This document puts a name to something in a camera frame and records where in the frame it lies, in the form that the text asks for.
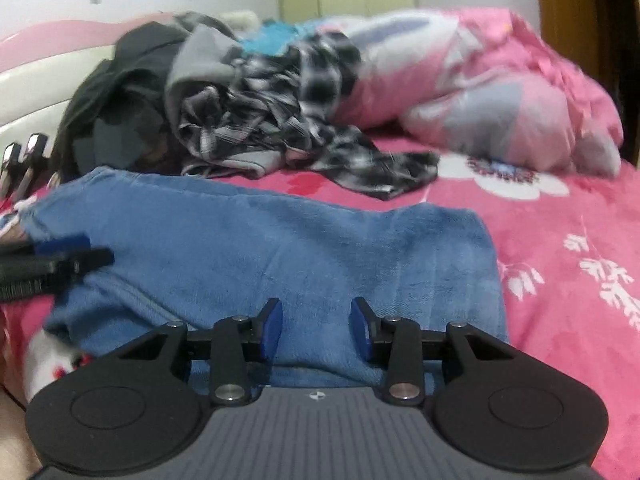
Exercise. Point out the black white plaid shirt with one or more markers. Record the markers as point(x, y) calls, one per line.
point(280, 125)

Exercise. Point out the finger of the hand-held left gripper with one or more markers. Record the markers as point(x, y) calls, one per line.
point(60, 262)
point(62, 245)

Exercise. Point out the blue denim jeans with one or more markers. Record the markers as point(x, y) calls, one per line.
point(250, 240)

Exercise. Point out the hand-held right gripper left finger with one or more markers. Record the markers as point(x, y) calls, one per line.
point(272, 327)

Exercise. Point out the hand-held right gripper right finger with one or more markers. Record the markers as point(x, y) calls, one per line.
point(357, 327)

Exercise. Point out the grey hoodie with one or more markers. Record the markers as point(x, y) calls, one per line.
point(205, 55)

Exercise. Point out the pink white headboard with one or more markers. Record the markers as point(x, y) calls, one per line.
point(40, 75)

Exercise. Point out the dark grey jacket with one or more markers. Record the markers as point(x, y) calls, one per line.
point(115, 90)

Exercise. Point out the pink grey quilt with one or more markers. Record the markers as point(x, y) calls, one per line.
point(490, 85)

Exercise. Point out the pink floral bed sheet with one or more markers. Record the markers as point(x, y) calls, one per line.
point(550, 260)

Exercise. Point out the brown wooden door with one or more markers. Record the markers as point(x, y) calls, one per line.
point(560, 10)

